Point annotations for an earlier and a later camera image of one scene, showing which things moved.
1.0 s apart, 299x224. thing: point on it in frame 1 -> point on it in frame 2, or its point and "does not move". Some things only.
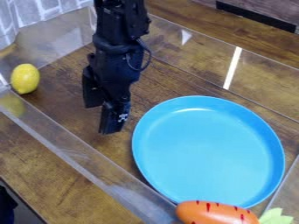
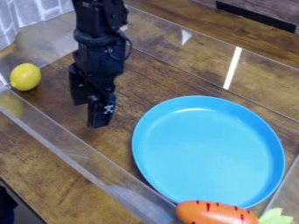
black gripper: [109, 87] -> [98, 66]
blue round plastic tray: [209, 148] does not move
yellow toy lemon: [24, 79] does not move
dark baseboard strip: [257, 16] does not move
